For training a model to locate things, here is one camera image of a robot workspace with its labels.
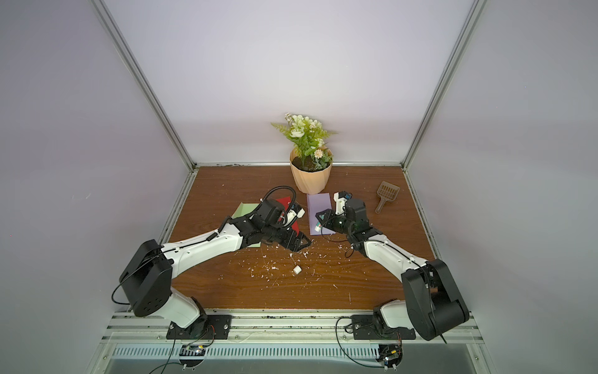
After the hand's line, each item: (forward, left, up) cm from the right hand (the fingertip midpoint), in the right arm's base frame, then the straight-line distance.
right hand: (318, 207), depth 84 cm
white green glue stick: (-6, 0, -4) cm, 7 cm away
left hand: (-12, +4, -3) cm, 13 cm away
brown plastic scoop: (+21, -33, -18) cm, 43 cm away
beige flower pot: (+17, +3, 0) cm, 17 cm away
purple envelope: (+12, 0, -14) cm, 19 cm away
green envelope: (+10, +35, -17) cm, 40 cm away
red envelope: (-5, +11, +9) cm, 15 cm away
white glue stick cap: (-18, +8, -15) cm, 25 cm away
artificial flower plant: (+26, +5, +13) cm, 30 cm away
